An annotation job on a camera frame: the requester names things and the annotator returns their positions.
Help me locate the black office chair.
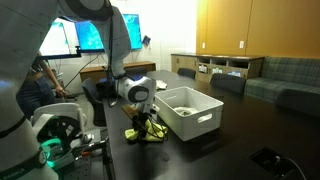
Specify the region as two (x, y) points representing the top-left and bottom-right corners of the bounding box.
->
(81, 78), (108, 128)
(209, 73), (247, 95)
(177, 67), (198, 80)

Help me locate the person in striped top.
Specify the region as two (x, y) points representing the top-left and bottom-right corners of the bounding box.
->
(16, 51), (68, 118)

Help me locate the brown wrist camera box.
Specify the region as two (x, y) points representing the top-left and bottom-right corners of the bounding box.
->
(121, 104), (141, 119)

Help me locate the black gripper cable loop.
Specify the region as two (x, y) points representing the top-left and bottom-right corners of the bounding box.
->
(141, 114), (169, 144)

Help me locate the small wall mounted panel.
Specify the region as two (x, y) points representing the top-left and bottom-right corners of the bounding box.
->
(142, 34), (152, 46)

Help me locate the yellow microfibre cloth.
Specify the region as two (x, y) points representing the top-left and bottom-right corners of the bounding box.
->
(124, 119), (169, 144)

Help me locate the white towel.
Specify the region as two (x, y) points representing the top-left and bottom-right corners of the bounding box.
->
(173, 105), (200, 117)

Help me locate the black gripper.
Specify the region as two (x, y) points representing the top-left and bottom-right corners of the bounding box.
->
(132, 111), (155, 143)

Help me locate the grey outlet cable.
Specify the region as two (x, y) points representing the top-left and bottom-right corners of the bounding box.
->
(274, 154), (308, 180)

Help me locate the white papers stack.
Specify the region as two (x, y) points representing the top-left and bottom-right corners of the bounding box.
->
(154, 79), (168, 90)

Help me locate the table power outlet box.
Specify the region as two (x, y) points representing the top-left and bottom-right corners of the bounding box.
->
(249, 146), (296, 179)

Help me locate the green plaid sofa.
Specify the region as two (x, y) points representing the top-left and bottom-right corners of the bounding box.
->
(244, 55), (320, 118)

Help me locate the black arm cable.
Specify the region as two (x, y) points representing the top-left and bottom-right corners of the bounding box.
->
(105, 6), (118, 108)

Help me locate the perforated metal breadboard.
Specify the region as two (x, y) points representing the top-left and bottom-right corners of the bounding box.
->
(58, 153), (108, 180)

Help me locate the white plastic bin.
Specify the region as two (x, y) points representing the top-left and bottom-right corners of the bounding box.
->
(154, 86), (225, 142)

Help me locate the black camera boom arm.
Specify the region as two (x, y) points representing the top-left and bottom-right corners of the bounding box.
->
(36, 45), (83, 62)

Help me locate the wooden shelf cabinet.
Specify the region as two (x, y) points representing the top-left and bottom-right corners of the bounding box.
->
(170, 53), (266, 84)

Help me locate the wooden bench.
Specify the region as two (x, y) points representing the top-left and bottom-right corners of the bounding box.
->
(79, 60), (157, 83)

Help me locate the wall display screen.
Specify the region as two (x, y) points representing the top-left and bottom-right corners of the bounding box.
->
(73, 13), (143, 54)
(39, 21), (72, 57)

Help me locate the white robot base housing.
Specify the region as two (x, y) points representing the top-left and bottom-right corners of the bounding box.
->
(30, 102), (88, 169)

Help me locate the black bag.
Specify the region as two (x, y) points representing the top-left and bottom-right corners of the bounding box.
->
(96, 79), (118, 99)

